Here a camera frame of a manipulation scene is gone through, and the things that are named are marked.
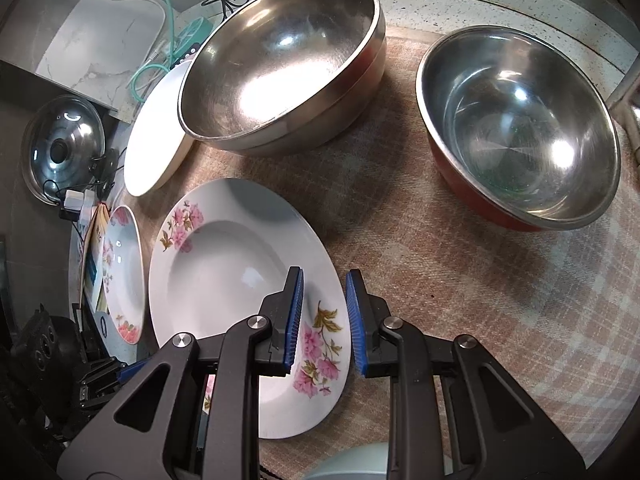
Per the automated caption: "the light blue bowl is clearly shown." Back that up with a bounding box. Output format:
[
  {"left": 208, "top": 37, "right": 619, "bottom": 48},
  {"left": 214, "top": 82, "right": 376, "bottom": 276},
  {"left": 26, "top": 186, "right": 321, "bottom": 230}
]
[{"left": 305, "top": 442, "right": 388, "bottom": 480}]

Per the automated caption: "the floral white deep plate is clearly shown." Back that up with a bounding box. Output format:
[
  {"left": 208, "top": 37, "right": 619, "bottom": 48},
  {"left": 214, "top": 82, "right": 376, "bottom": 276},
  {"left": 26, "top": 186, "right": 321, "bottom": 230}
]
[{"left": 148, "top": 179, "right": 352, "bottom": 439}]

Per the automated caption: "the small floral plate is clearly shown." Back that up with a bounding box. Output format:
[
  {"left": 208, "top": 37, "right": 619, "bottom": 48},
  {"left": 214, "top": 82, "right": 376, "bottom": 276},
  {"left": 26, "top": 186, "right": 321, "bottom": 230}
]
[{"left": 102, "top": 205, "right": 146, "bottom": 346}]

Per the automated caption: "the plain white plate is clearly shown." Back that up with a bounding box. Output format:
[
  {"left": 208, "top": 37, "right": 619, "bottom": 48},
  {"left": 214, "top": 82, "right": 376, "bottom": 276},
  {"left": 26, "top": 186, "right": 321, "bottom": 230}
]
[{"left": 124, "top": 61, "right": 193, "bottom": 197}]

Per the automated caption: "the steel bowl red outside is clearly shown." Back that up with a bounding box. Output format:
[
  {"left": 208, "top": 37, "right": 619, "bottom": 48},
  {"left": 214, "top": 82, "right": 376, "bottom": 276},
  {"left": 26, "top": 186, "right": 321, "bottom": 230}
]
[{"left": 416, "top": 25, "right": 622, "bottom": 232}]

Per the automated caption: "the checkered beige table cloth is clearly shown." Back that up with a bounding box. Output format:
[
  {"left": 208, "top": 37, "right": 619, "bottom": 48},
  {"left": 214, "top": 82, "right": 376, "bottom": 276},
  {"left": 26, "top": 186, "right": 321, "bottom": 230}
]
[{"left": 130, "top": 37, "right": 639, "bottom": 462}]

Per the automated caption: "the steel pot lid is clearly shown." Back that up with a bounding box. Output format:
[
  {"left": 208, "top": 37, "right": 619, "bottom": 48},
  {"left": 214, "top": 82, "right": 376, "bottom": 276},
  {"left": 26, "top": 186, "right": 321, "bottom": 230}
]
[{"left": 20, "top": 94, "right": 105, "bottom": 206}]

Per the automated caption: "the teal power strip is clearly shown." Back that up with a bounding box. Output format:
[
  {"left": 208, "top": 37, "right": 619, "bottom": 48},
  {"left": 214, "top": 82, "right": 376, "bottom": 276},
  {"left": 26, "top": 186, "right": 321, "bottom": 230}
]
[{"left": 169, "top": 18, "right": 213, "bottom": 67}]

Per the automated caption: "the teal cable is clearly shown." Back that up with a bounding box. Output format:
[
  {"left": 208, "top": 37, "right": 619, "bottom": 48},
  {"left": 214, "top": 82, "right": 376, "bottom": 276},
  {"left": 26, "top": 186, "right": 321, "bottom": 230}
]
[{"left": 106, "top": 0, "right": 177, "bottom": 104}]

